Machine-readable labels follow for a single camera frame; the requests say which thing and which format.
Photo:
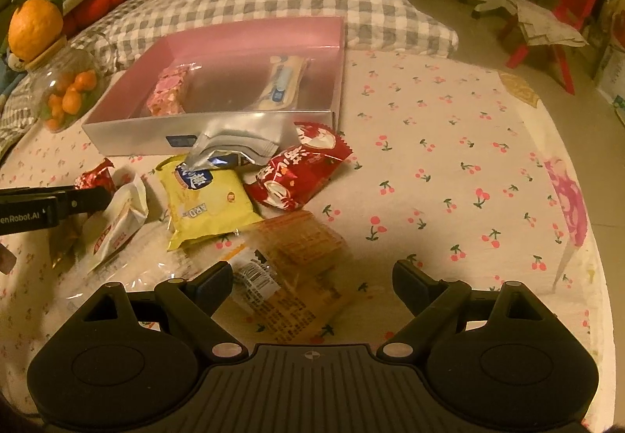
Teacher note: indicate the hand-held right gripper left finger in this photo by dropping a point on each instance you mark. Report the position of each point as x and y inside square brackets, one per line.
[217, 279]

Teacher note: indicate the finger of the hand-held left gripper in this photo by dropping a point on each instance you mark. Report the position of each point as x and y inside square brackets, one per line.
[83, 201]

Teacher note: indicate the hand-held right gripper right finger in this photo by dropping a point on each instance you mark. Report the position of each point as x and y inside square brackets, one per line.
[407, 279]

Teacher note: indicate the small red candy packet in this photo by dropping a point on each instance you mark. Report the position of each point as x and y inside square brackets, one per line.
[95, 177]

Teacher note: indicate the gold foil packet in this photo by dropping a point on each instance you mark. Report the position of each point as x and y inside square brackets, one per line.
[66, 240]

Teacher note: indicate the white packet with red print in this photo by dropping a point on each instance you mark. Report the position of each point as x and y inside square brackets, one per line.
[122, 218]

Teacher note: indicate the yellow snack packet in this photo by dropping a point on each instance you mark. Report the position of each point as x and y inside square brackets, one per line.
[205, 203]

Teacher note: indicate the clear cracker packet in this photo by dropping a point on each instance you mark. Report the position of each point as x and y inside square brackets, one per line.
[302, 242]

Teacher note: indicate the pink box with silver sides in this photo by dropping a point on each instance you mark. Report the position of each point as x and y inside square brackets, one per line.
[219, 42]

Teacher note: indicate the person's left hand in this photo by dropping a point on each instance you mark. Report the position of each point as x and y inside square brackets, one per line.
[7, 262]

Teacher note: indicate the grey checked cloth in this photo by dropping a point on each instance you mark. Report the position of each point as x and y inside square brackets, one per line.
[14, 116]

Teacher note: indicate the pile of small oranges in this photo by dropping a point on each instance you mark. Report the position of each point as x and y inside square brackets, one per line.
[71, 96]

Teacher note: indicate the red snack packet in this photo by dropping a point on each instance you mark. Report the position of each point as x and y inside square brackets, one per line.
[293, 169]

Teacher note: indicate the cherry print bed sheet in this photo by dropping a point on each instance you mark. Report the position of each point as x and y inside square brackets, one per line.
[439, 145]

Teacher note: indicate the pink snack packet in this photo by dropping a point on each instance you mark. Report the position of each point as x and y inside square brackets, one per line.
[168, 91]

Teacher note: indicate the silver foil snack packet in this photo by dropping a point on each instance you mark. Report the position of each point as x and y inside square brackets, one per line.
[234, 135]

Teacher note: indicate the clear jar with orange lid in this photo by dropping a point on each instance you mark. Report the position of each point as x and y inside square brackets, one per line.
[36, 28]

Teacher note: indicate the pink printed cloth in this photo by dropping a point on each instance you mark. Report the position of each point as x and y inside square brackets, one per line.
[569, 198]

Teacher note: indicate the small red plush cushion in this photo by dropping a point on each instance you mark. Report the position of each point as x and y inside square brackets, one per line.
[100, 3]

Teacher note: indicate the white packet with blue label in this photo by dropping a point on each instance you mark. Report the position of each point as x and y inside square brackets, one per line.
[283, 81]

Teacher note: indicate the white cardboard box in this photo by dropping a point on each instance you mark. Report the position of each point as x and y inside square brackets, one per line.
[613, 81]

